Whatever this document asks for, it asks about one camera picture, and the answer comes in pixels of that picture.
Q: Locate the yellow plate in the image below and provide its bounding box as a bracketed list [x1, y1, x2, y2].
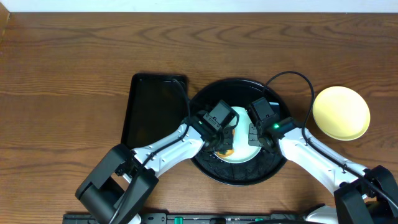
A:
[312, 86, 371, 141]

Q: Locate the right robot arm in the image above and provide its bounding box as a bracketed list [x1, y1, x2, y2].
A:
[249, 118, 397, 223]

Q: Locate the right black cable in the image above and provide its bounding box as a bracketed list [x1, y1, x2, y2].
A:
[262, 70, 398, 212]

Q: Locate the orange green scrub sponge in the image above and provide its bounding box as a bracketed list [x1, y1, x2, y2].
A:
[215, 128, 234, 157]

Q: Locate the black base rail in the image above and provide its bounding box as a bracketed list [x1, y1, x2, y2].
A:
[62, 203, 340, 224]

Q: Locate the left black cable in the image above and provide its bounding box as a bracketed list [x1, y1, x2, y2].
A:
[107, 78, 191, 224]

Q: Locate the black rectangular tray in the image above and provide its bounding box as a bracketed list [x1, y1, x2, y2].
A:
[121, 73, 187, 149]

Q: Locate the black cable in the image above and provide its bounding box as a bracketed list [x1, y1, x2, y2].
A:
[107, 78, 191, 224]
[262, 70, 398, 212]

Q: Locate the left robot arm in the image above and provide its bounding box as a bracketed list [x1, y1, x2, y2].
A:
[75, 117, 211, 223]

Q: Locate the round black tray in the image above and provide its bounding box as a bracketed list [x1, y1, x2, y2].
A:
[190, 78, 290, 186]

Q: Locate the light blue plate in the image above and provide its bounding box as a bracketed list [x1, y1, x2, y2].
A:
[215, 106, 261, 164]

